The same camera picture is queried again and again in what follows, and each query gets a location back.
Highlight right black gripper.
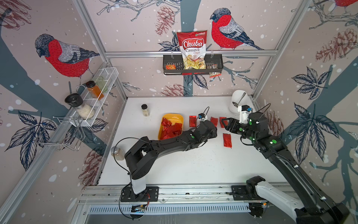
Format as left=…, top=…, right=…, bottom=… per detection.
left=220, top=118, right=257, bottom=143

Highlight red tea bag two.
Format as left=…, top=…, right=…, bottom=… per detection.
left=210, top=117, right=219, bottom=127

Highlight red tea bag five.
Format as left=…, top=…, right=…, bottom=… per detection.
left=223, top=133, right=232, bottom=148

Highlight red tea bag four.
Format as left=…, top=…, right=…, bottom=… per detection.
left=189, top=116, right=197, bottom=127

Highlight red tea bag one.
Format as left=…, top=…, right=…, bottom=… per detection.
left=219, top=117, right=228, bottom=128

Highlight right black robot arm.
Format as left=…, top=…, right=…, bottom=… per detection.
left=220, top=112, right=350, bottom=224

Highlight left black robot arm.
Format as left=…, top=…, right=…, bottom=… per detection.
left=125, top=120, right=217, bottom=195

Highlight yellow plastic storage box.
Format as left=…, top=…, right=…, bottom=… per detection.
left=158, top=113, right=184, bottom=140

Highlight red tea bags in box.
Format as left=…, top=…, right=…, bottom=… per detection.
left=159, top=118, right=182, bottom=140

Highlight metal spoon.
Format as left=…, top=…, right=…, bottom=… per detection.
left=233, top=92, right=246, bottom=108

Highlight white utensil holder cup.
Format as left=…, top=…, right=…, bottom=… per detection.
left=228, top=90, right=247, bottom=115

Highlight small glass spice jar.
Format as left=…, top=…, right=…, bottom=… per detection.
left=141, top=104, right=150, bottom=117

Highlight snack packets in basket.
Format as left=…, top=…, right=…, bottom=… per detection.
left=163, top=64, right=223, bottom=77

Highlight Chuba cassava chips bag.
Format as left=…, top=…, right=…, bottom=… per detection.
left=177, top=30, right=207, bottom=70

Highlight glass jar brown contents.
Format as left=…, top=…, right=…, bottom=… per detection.
left=111, top=146, right=125, bottom=161

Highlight green item on shelf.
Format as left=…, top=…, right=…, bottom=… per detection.
left=96, top=76, right=108, bottom=93

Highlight orange spice jar black lid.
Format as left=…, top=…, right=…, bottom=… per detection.
left=85, top=80, right=104, bottom=100

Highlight glass jar with white grains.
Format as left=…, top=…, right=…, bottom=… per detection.
left=65, top=93, right=95, bottom=120

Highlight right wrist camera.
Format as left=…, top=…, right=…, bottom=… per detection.
left=238, top=105, right=253, bottom=124

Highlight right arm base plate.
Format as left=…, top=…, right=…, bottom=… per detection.
left=229, top=185, right=265, bottom=201

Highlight black wire wall basket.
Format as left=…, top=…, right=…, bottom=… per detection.
left=163, top=55, right=223, bottom=75

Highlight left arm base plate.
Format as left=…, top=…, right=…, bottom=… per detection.
left=120, top=186, right=159, bottom=202

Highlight horizontal aluminium frame bar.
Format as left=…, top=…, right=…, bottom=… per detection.
left=105, top=49, right=278, bottom=59

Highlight white wire wall shelf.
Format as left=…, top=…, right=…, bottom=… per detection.
left=70, top=67, right=118, bottom=127

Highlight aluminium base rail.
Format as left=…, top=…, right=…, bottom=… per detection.
left=78, top=183, right=246, bottom=205

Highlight chrome wire rack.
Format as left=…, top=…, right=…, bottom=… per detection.
left=32, top=116, right=86, bottom=152

